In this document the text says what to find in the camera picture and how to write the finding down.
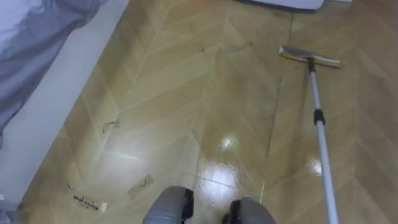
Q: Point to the mop with silver pole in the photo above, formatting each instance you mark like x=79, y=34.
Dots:
x=320, y=137

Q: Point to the white furniture base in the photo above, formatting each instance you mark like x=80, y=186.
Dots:
x=295, y=3

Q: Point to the grey bed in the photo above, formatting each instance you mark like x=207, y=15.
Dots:
x=34, y=77

